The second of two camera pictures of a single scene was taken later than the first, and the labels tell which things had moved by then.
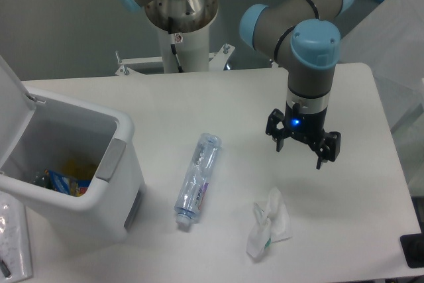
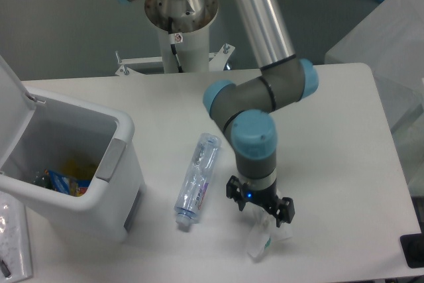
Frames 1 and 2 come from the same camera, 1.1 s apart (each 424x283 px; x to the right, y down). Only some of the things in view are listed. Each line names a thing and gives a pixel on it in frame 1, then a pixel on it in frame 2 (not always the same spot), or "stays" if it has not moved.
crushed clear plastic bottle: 195,185 stays
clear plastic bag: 15,256 stays
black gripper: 309,126 -> 266,198
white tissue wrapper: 273,226 stays
